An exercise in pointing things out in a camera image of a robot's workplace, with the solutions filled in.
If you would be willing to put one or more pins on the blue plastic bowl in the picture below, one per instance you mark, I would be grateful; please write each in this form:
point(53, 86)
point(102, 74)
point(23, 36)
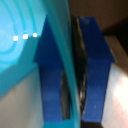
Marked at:
point(20, 36)

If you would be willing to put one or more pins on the dark blue gripper right finger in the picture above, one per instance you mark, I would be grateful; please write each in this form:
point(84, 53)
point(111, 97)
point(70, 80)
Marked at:
point(98, 73)

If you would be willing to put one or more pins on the dark blue gripper left finger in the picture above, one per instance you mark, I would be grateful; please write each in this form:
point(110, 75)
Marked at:
point(50, 83)

